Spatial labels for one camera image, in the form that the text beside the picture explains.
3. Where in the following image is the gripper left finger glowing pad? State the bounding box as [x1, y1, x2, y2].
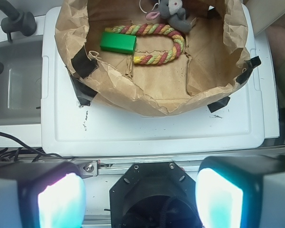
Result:
[0, 162, 86, 228]

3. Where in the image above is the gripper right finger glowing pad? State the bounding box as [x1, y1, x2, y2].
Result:
[195, 155, 285, 228]

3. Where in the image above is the gray plush mouse toy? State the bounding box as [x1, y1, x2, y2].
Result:
[145, 0, 195, 33]

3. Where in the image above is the gray sink basin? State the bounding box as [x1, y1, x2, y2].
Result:
[0, 35, 43, 125]

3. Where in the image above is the brown paper bag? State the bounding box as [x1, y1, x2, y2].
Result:
[55, 0, 251, 116]

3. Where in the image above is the black faucet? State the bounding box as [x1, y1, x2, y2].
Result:
[0, 0, 37, 43]

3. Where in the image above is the green rectangular block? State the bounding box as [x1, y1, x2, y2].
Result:
[100, 32, 137, 55]

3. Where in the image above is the black cable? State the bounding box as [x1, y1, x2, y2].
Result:
[0, 129, 74, 164]

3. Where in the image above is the aluminium frame rail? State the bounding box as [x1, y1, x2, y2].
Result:
[72, 146, 285, 178]

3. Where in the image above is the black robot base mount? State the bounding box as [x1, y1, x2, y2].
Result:
[109, 162, 203, 228]

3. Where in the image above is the multicolour twisted rope toy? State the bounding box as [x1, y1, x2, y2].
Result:
[104, 24, 185, 66]

